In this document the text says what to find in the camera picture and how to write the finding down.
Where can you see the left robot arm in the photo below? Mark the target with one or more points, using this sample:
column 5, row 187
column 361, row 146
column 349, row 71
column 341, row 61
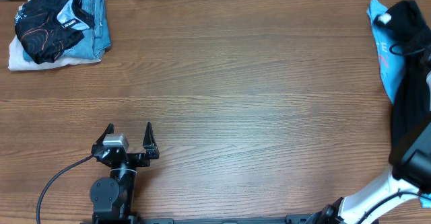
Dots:
column 112, row 196

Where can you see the light blue t-shirt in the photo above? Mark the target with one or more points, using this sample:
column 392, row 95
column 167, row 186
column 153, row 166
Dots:
column 391, row 66

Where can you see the black orange patterned shirt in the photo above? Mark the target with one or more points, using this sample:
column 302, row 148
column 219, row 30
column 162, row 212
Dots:
column 47, row 28

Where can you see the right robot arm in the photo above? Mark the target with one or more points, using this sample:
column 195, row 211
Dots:
column 408, row 174

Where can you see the black t-shirt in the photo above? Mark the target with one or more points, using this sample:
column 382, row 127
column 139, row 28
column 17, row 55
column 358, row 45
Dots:
column 408, row 27

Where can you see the folded blue denim jeans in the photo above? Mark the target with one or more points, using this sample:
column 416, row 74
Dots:
column 51, row 29

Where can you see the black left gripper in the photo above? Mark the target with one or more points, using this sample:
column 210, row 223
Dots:
column 151, row 151

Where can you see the folded white garment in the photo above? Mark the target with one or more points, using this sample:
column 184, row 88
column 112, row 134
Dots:
column 20, row 62

